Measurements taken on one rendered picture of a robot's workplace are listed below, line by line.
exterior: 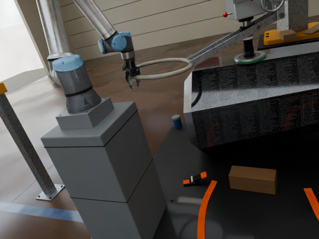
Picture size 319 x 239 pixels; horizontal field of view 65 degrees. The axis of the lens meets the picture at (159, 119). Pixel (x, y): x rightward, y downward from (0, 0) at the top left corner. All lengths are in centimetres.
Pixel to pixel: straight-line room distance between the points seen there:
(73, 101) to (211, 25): 714
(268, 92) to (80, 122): 120
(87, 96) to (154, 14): 742
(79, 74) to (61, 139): 35
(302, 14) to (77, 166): 226
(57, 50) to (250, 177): 145
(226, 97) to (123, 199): 97
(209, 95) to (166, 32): 686
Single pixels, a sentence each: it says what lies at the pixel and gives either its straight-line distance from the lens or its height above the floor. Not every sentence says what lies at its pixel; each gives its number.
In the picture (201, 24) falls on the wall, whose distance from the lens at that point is 828.
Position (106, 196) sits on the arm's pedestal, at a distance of 148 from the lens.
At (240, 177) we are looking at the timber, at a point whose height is 13.
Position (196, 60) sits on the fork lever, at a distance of 183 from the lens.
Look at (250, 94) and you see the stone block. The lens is 182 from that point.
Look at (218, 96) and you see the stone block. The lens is 183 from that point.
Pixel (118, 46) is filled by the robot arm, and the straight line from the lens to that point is 149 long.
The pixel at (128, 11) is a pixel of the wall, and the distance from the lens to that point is 901.
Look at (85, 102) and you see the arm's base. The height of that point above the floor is 97.
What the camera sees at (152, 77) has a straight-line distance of 165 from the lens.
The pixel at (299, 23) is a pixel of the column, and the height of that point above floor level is 85.
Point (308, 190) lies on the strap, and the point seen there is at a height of 2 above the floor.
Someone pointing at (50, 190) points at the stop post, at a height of 5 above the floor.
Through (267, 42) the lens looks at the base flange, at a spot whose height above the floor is 76.
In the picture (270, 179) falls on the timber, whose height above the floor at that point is 14.
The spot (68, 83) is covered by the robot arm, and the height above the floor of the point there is 108.
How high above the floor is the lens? 134
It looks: 25 degrees down
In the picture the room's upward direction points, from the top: 15 degrees counter-clockwise
